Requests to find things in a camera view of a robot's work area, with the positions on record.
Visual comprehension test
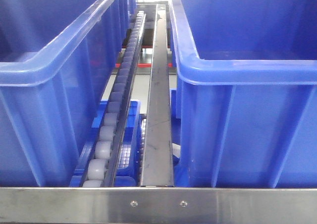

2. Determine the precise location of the white roller conveyor track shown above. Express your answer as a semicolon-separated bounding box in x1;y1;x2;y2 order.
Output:
80;10;146;188

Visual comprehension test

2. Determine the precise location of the steel divider rail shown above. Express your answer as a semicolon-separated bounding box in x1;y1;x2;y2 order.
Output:
140;4;174;187

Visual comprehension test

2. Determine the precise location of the blue bin centre right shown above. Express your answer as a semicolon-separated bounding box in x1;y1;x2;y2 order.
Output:
169;0;317;188

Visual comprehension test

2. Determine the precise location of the stainless steel shelf rack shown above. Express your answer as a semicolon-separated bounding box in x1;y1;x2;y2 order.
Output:
0;187;317;224

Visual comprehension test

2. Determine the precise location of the blue bin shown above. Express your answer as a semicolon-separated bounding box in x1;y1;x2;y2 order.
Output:
0;0;136;187
169;0;317;188

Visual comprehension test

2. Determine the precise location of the blue bin lower shelf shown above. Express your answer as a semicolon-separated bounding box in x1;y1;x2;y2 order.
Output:
68;89;184;188

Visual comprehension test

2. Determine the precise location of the blue bin centre left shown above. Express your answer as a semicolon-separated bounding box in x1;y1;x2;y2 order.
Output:
0;0;136;187

